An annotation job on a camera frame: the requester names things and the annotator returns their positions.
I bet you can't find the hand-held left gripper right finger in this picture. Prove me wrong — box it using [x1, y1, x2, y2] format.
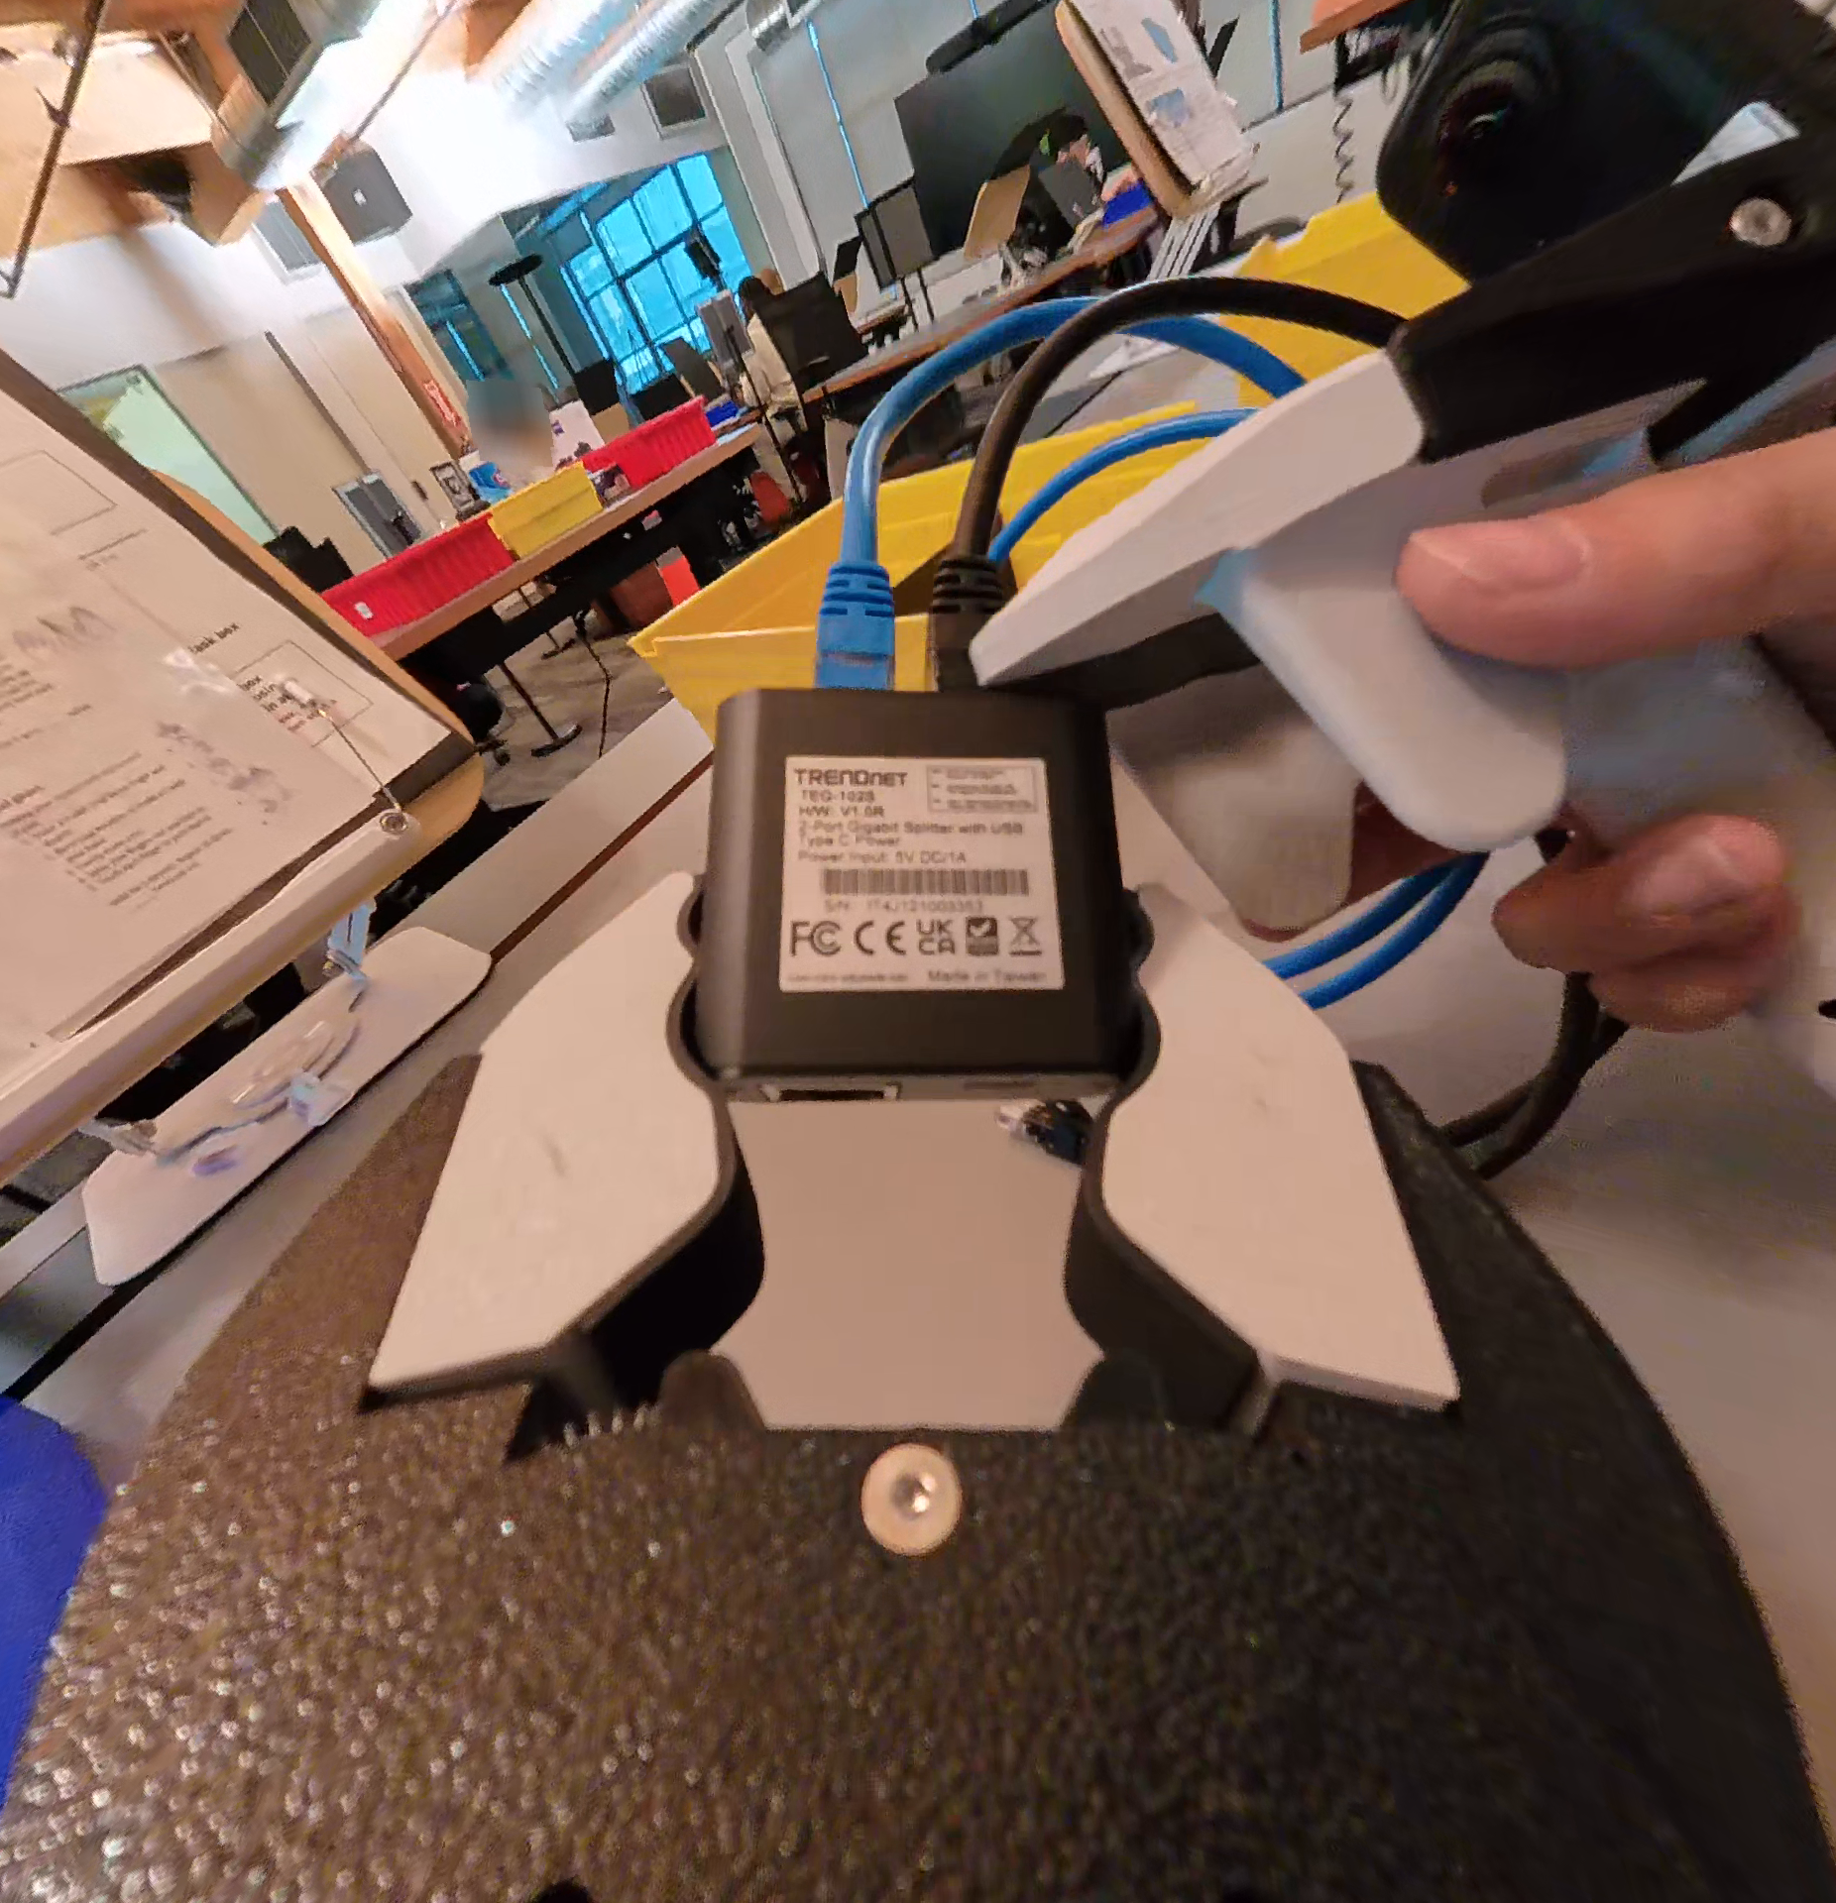
[1067, 888, 1460, 1411]

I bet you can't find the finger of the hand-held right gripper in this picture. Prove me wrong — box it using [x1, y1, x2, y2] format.
[1132, 653, 1373, 942]
[970, 345, 1664, 853]

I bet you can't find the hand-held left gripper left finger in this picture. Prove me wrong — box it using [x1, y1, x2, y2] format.
[366, 872, 762, 1400]

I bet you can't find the black ethernet cable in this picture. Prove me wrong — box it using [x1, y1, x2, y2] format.
[928, 275, 1632, 1181]

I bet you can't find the black network splitter box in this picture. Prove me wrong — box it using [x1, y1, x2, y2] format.
[693, 686, 1158, 1107]

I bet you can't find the blue ethernet cable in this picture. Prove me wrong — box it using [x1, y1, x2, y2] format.
[818, 289, 1488, 1017]

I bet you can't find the yellow plastic bin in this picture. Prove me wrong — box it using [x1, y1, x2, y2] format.
[1231, 193, 1470, 365]
[626, 417, 1261, 746]

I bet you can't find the grey desk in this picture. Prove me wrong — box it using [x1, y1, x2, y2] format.
[0, 700, 1836, 1903]

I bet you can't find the person's right hand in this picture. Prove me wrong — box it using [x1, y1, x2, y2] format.
[1400, 424, 1836, 1031]

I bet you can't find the white stand base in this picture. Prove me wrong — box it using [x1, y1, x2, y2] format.
[83, 925, 492, 1288]

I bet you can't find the tilted document board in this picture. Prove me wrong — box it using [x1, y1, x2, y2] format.
[1056, 0, 1255, 195]
[0, 320, 489, 1207]

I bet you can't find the black monitor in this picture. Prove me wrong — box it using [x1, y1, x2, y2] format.
[895, 32, 1099, 257]

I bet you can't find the red storage bin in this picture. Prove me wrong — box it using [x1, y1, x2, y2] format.
[324, 521, 515, 638]
[583, 399, 715, 485]

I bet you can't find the wooden table with black legs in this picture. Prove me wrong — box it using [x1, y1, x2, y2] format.
[373, 424, 772, 746]

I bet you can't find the printed instruction sheet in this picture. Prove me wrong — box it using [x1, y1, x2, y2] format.
[0, 364, 466, 1074]

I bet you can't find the large paned window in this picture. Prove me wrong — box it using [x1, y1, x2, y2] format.
[561, 148, 741, 359]

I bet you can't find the small yellow storage bin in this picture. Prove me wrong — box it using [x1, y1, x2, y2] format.
[488, 464, 605, 559]

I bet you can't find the grey door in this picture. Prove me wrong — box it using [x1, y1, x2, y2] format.
[334, 472, 422, 556]

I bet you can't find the blue plastic bin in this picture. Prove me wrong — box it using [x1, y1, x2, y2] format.
[0, 1374, 109, 1846]

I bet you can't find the silver air duct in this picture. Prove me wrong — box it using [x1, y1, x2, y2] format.
[488, 0, 860, 115]

